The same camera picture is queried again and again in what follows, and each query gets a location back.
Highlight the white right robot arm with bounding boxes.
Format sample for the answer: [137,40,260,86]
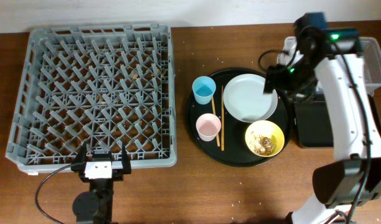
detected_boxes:
[264,12,381,223]

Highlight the pink plastic cup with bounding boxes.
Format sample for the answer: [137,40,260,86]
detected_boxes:
[195,113,216,142]

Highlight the round black tray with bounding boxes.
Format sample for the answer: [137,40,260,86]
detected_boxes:
[186,68,294,167]

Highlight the yellow plastic bowl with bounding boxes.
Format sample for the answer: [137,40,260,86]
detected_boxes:
[245,120,285,157]

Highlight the clear plastic waste bin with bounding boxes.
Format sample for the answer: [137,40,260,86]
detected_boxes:
[277,36,381,96]

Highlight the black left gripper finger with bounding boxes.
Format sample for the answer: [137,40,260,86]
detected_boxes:
[73,142,87,164]
[121,142,131,165]

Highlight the light blue plastic cup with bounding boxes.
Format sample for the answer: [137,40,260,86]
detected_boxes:
[192,76,216,105]

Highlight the black food waste bin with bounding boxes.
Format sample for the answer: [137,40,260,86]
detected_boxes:
[293,92,381,149]

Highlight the food scraps and rice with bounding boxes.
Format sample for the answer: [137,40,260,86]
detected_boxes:
[250,135,276,156]

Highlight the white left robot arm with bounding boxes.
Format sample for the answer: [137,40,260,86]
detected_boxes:
[71,143,131,224]

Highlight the grey round plate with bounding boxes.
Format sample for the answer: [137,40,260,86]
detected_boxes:
[223,73,278,123]

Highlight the grey dishwasher rack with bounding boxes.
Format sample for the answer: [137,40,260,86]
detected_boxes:
[5,24,177,175]

